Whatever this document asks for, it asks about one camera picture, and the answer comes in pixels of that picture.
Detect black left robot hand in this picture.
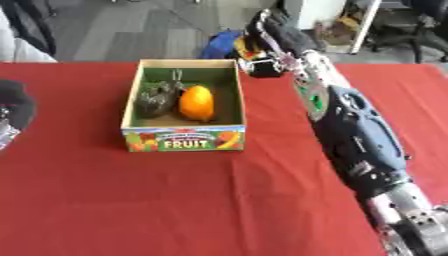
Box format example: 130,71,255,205
0,79,39,132

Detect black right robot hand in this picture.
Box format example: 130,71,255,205
241,8,321,79

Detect cardboard box with green inside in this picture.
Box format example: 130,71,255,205
119,58,249,154

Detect white cabinet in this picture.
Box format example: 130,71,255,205
283,0,350,31

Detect yellow and red object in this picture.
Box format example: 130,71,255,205
232,35,265,62

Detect blue bag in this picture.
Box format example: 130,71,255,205
199,29,245,61

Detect white board panel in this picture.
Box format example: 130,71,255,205
348,0,385,55

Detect orange toy fruit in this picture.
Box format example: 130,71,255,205
176,84,219,123

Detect black office chair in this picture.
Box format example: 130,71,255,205
369,0,448,65

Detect dark green toy fruit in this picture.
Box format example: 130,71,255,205
133,79,184,120

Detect black tube chair frame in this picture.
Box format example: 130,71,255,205
0,0,62,58

